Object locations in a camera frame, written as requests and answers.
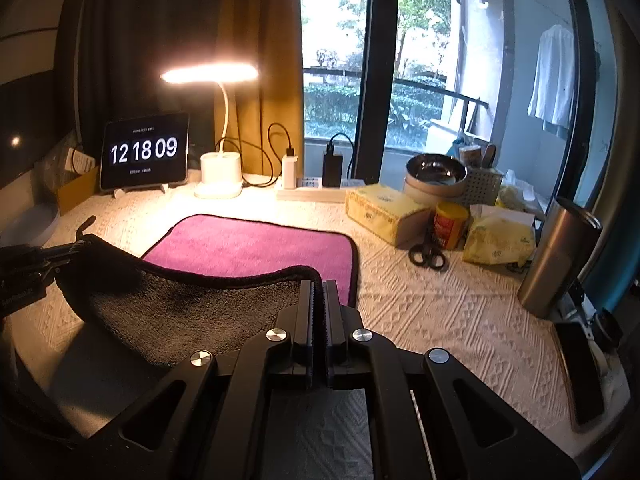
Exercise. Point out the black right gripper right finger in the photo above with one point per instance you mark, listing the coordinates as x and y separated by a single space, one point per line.
334 321

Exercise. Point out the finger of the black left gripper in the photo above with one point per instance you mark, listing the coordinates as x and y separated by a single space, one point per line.
82 233
65 254

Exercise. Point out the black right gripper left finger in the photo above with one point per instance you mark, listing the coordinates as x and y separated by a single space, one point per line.
302 335

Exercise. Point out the purple and grey towel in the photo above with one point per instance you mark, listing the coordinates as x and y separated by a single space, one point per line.
209 283

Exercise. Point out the cardboard box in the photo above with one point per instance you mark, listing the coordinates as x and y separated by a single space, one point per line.
75 192

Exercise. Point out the grey plastic basin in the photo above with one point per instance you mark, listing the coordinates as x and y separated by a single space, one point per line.
33 228

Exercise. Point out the tablet showing clock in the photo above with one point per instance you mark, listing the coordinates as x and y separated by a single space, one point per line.
145 151

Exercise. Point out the black scissors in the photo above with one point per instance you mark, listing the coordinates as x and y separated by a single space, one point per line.
428 253

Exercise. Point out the yellow tissue pack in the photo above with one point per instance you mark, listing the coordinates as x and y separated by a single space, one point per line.
387 213

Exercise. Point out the white knitted table cloth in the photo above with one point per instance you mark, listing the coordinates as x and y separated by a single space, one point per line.
469 311

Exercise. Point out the white power strip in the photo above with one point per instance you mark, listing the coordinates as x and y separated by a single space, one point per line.
310 189

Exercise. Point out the orange can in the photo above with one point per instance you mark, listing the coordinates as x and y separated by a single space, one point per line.
449 224

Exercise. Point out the black power adapter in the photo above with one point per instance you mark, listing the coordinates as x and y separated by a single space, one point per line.
332 167

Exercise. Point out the white charger plug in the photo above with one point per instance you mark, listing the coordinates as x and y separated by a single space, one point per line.
289 170

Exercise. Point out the stainless steel bowl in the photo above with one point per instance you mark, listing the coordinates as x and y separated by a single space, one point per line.
437 174

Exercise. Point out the yellow wipes pack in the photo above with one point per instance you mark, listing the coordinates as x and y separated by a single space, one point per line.
495 240

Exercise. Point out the white perforated basket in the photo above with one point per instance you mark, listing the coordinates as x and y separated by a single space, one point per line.
482 186

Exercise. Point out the dark green curtain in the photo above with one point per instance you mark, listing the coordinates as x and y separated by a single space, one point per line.
110 56

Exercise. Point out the steel thermos bottle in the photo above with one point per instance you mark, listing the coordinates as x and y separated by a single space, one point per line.
568 237

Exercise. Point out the smartphone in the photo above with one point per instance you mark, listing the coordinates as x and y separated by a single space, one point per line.
581 375

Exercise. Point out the mustard yellow curtain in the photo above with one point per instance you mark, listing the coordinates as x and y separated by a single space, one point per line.
268 111

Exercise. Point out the white hanging shirt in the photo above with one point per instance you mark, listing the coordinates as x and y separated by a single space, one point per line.
552 99

